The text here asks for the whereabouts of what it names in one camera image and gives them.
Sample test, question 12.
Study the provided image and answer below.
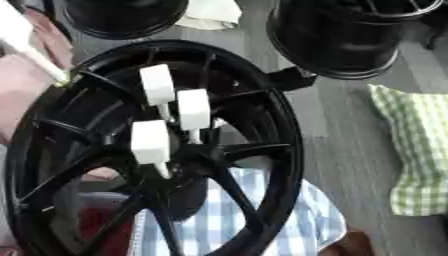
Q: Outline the black bracket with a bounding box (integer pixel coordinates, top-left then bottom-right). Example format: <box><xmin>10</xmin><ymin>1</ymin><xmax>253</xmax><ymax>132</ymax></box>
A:
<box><xmin>266</xmin><ymin>65</ymin><xmax>321</xmax><ymax>92</ymax></box>

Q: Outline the green white checked cloth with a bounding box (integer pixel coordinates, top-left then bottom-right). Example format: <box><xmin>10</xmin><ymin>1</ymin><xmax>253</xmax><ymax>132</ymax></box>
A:
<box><xmin>365</xmin><ymin>83</ymin><xmax>448</xmax><ymax>218</ymax></box>

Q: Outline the black round wheel rim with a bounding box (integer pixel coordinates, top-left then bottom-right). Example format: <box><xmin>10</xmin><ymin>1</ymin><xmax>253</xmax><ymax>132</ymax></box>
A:
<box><xmin>266</xmin><ymin>0</ymin><xmax>448</xmax><ymax>81</ymax></box>
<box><xmin>61</xmin><ymin>0</ymin><xmax>191</xmax><ymax>41</ymax></box>

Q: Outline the black spoked wheel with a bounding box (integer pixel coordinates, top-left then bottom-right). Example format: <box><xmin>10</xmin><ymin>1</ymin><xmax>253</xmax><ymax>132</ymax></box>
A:
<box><xmin>3</xmin><ymin>39</ymin><xmax>307</xmax><ymax>256</ymax></box>

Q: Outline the blue white checked cloth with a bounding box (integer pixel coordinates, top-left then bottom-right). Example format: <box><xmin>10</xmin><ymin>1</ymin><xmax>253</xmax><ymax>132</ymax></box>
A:
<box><xmin>127</xmin><ymin>167</ymin><xmax>349</xmax><ymax>256</ymax></box>

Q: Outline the white pin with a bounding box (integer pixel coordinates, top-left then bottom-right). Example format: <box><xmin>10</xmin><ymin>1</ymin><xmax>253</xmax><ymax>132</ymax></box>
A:
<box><xmin>129</xmin><ymin>119</ymin><xmax>175</xmax><ymax>179</ymax></box>
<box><xmin>175</xmin><ymin>88</ymin><xmax>214</xmax><ymax>145</ymax></box>
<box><xmin>138</xmin><ymin>63</ymin><xmax>177</xmax><ymax>122</ymax></box>

